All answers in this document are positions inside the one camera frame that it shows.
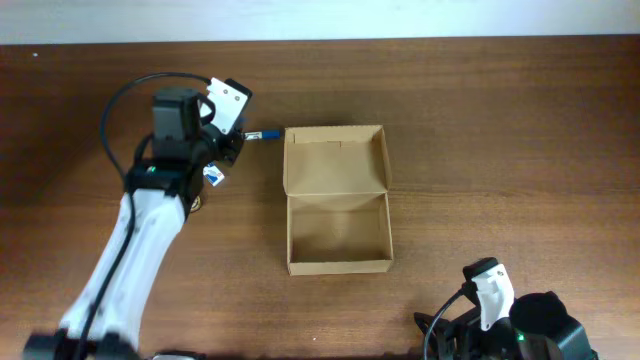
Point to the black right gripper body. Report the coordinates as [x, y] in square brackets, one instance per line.
[451, 334]

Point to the brown cardboard box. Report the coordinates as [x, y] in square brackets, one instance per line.
[337, 181]

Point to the blue whiteboard marker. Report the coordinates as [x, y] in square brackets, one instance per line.
[262, 135]

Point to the black yellow correction tape dispenser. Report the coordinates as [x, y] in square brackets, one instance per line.
[196, 205]

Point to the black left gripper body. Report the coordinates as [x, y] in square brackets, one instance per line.
[232, 145]

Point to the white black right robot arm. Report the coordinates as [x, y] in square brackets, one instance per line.
[543, 328]

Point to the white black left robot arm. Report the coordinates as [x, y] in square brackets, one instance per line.
[104, 321]

